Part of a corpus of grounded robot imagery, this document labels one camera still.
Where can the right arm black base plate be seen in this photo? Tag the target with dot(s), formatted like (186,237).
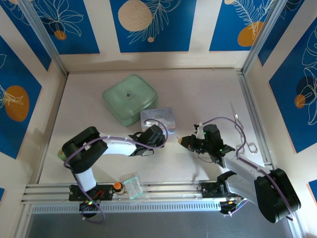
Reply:
(210,191)

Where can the aluminium frame rail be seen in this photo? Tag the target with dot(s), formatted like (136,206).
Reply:
(168,192)

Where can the blue floral wall panel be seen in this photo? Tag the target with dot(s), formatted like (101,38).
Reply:
(69,27)
(16,99)
(153,24)
(296,106)
(237,24)

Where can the small bottle orange cap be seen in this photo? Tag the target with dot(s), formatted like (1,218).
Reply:
(118,188)

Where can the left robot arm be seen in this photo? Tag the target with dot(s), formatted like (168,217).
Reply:
(116,146)

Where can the aluminium frame post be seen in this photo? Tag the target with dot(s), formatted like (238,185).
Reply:
(263,32)
(42,34)

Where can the light green round object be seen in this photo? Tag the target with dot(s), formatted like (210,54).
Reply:
(60,154)

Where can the clear plastic bag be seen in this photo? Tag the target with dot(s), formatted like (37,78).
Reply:
(161,116)

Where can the metal surgical scissors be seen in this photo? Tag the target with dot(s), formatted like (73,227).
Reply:
(239,132)

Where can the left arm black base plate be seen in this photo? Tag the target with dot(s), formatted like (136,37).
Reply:
(106,194)

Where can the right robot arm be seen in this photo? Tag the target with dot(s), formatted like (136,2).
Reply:
(272,193)

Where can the aluminium side rail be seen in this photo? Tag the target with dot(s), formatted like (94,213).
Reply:
(252,116)

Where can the green zip case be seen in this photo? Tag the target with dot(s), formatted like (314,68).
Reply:
(130,99)

